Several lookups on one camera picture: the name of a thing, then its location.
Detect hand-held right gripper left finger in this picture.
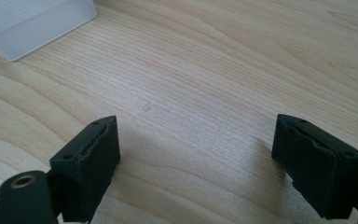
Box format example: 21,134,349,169
49,115,121,223

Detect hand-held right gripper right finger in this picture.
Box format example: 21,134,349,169
271,113,358,220

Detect translucent plastic box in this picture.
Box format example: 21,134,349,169
0,0,98,63

